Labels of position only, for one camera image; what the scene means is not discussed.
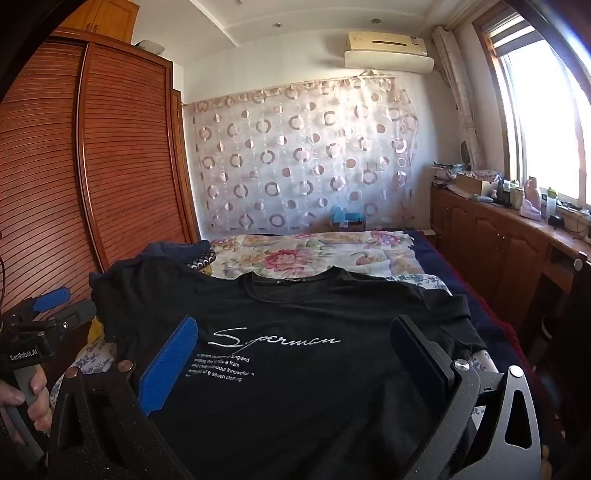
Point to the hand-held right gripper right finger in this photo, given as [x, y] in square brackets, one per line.
[422, 364]

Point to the white plastic container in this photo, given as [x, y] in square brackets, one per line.
[551, 203]

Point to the round white-rimmed bin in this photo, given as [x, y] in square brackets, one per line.
[548, 327]

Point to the grey box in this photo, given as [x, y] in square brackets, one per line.
[150, 46]

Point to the wooden slatted wardrobe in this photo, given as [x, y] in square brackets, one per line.
[115, 161]

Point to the sheer circle-patterned curtain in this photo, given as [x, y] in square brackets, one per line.
[300, 152]

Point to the navy blanket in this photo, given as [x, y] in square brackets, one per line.
[443, 258]

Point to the folded dark patterned garment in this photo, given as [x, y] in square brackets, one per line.
[203, 265]

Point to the black printed t-shirt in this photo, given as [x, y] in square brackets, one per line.
[300, 392]

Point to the white air conditioner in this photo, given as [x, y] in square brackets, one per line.
[388, 50]

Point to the dark red blanket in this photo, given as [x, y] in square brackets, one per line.
[505, 330]

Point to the cardboard box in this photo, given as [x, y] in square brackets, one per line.
[475, 184]

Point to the yellow plush pillow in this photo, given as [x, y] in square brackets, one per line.
[96, 330]

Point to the wooden framed window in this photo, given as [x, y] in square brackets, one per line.
[545, 115]

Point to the blue floral bed sheet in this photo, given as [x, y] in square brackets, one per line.
[422, 281]

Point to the wooden overhead cabinet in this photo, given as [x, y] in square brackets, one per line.
[111, 18]

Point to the folded navy garment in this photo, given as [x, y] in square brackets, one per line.
[171, 251]

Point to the pink floral blanket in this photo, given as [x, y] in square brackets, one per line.
[300, 254]

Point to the pink figurine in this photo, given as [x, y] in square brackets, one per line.
[530, 198]

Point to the person's left hand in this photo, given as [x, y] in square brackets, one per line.
[40, 406]

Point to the light blue toy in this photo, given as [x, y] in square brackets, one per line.
[346, 217]

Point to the long wooden cabinet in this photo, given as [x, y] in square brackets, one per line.
[498, 249]

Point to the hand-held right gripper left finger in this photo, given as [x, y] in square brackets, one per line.
[170, 364]

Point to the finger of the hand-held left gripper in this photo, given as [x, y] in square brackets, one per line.
[76, 318]
[51, 298]

